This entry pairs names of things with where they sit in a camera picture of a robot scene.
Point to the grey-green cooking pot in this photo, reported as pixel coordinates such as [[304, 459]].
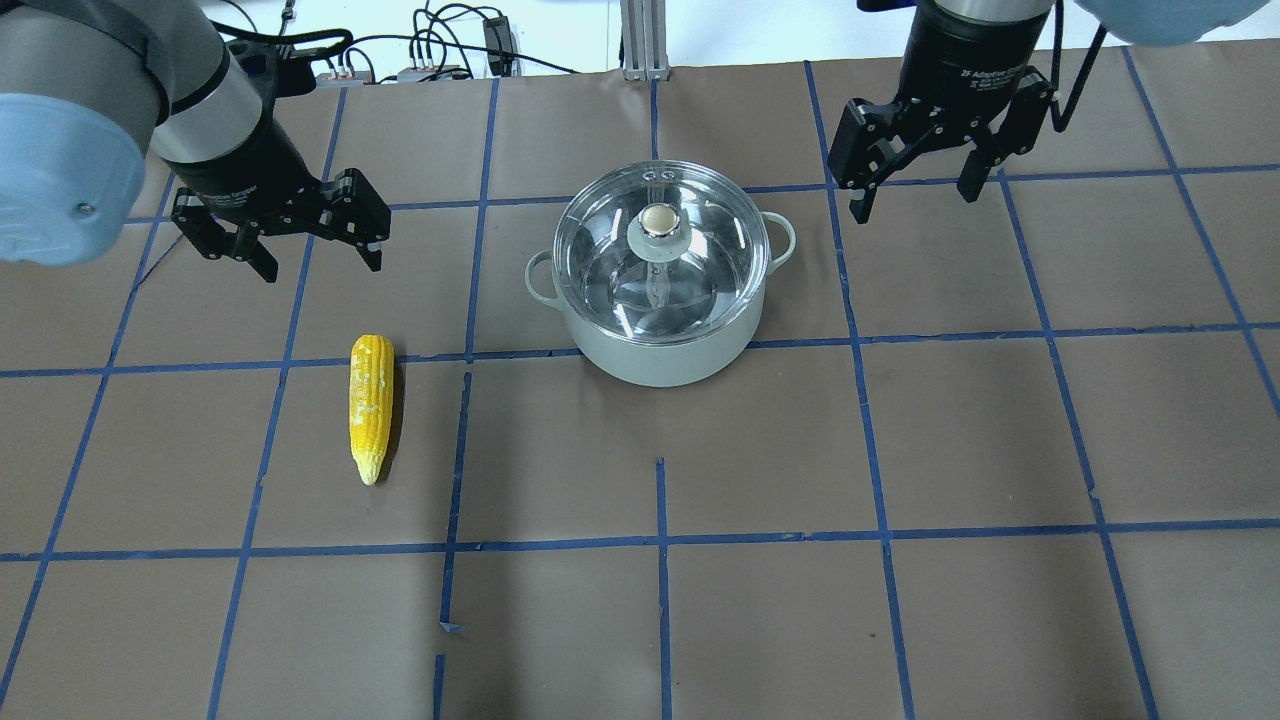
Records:
[[658, 366]]

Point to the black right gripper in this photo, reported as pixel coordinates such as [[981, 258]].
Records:
[[952, 62]]

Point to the black power adapter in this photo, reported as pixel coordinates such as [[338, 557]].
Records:
[[499, 45]]

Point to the yellow corn cob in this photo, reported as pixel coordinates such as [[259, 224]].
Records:
[[371, 400]]

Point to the aluminium frame post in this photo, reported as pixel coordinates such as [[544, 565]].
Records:
[[644, 54]]

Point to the glass pot lid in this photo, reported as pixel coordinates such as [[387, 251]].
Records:
[[662, 252]]

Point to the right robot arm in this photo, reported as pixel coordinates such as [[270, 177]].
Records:
[[1142, 23]]

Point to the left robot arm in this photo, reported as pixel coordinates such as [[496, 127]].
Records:
[[90, 88]]

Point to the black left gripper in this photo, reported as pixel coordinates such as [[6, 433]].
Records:
[[243, 168]]

